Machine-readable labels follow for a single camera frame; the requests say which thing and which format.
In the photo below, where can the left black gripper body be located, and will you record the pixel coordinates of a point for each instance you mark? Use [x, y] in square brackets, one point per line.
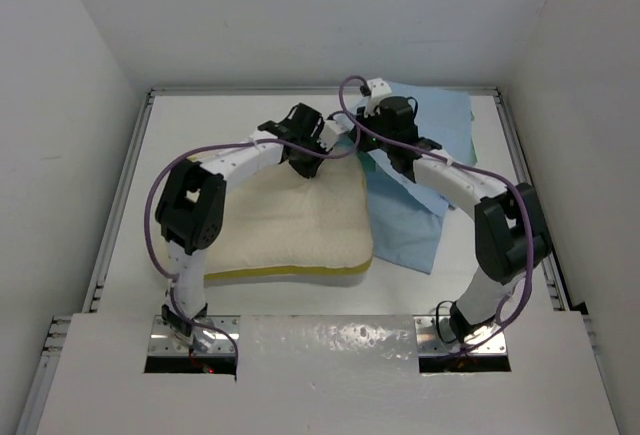
[304, 161]

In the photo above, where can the cream memory foam pillow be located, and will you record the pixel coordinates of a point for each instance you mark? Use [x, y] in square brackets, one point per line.
[278, 222]

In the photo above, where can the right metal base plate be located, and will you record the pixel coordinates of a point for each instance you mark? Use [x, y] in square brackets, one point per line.
[435, 338]

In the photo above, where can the white front cover board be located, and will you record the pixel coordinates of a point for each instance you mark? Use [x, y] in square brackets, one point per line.
[327, 375]

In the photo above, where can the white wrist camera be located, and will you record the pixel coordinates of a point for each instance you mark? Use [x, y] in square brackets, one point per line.
[374, 92]
[330, 135]

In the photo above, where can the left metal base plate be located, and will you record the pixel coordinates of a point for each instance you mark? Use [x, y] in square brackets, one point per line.
[213, 341]

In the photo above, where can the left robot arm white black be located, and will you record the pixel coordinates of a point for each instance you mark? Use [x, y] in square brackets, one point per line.
[190, 210]

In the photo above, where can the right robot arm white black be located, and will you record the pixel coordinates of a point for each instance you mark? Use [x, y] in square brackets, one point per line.
[511, 236]

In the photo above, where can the metal base plate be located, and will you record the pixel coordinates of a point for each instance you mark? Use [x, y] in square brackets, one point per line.
[213, 341]
[435, 338]

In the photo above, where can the aluminium table frame rail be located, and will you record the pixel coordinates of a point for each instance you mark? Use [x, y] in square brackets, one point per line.
[123, 282]

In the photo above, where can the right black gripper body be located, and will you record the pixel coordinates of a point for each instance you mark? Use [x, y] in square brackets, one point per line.
[371, 123]

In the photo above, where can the light blue pillowcase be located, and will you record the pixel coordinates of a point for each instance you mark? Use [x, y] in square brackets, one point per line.
[407, 219]

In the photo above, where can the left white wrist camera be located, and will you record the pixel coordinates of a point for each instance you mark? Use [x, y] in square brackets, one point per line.
[330, 135]

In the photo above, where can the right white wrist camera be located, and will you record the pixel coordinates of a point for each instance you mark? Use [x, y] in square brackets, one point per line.
[374, 92]

